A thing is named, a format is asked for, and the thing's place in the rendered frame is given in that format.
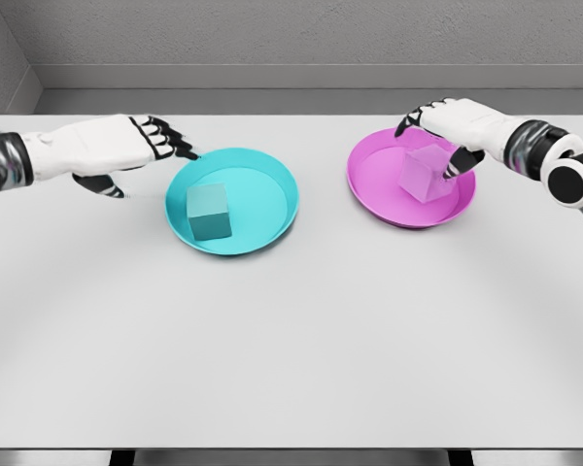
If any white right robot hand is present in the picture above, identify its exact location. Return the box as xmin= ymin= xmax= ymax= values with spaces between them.
xmin=394 ymin=97 xmax=497 ymax=183

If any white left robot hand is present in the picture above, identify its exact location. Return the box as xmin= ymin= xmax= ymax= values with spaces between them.
xmin=61 ymin=114 xmax=200 ymax=200

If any pink block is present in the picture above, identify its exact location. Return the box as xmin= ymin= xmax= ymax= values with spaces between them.
xmin=397 ymin=144 xmax=458 ymax=205

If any pink plate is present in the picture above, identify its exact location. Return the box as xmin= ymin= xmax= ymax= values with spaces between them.
xmin=345 ymin=126 xmax=477 ymax=231

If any cyan block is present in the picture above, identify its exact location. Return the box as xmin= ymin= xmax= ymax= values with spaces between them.
xmin=186 ymin=182 xmax=233 ymax=242

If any cyan plate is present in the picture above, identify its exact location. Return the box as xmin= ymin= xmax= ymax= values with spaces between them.
xmin=164 ymin=147 xmax=301 ymax=257

